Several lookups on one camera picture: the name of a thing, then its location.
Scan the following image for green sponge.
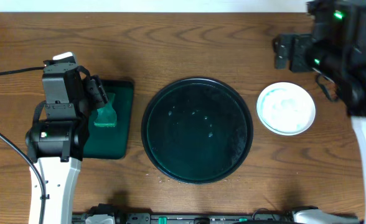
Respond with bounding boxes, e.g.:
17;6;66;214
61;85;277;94
94;93;117;128

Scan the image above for white plate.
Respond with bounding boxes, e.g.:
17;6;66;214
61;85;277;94
256;82;316;136

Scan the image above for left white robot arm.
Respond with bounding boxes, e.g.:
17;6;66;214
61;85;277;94
26;52;109;223

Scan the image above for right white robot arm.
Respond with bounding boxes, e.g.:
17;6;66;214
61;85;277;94
273;0;366;223

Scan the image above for dark green rectangular tray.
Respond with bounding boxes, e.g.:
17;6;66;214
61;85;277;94
83;80;134;159

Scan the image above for round black tray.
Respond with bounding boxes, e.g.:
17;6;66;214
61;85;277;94
141;77;254;184

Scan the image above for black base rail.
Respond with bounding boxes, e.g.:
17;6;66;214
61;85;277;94
72;203;294;224

